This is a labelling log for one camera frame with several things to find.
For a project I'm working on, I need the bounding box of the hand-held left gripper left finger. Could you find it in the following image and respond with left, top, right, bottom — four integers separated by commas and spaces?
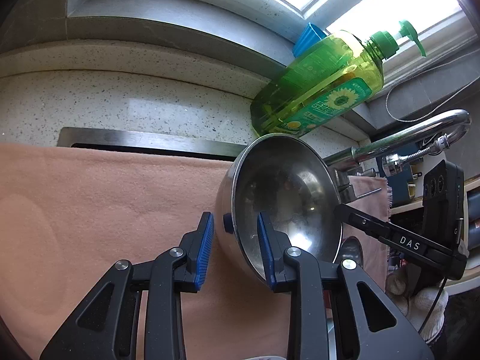
39, 212, 215, 360

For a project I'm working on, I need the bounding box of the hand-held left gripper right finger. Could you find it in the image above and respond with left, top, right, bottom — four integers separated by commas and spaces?
257, 212, 436, 360

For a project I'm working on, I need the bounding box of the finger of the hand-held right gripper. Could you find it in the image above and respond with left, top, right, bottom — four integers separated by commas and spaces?
334, 203, 451, 258

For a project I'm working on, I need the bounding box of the red bowl with steel lining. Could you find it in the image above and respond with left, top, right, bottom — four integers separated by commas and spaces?
339, 236, 364, 265

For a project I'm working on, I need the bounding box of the large stainless steel bowl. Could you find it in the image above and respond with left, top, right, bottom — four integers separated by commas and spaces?
215, 133, 344, 284

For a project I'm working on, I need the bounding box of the person's right hand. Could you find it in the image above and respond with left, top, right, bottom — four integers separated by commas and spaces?
386, 268, 449, 342

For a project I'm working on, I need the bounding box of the chrome pull-out sprayer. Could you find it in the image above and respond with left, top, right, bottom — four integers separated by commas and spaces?
382, 135, 451, 177

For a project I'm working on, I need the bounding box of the chrome kitchen faucet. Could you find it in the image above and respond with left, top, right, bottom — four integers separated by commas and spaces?
324, 109, 471, 203

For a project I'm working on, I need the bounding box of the pink towel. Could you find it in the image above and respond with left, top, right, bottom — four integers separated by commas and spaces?
0, 142, 392, 360

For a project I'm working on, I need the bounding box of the steel sink rim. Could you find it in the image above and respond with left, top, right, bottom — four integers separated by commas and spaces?
58, 127, 248, 158

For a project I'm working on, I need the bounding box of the green dish soap bottle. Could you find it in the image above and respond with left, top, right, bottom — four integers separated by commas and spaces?
249, 20, 427, 139

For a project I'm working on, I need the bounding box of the blue ribbed cup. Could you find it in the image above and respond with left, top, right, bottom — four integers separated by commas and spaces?
292, 22, 327, 57

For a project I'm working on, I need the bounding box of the metal bead chain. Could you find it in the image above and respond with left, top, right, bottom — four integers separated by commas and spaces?
385, 56, 480, 122

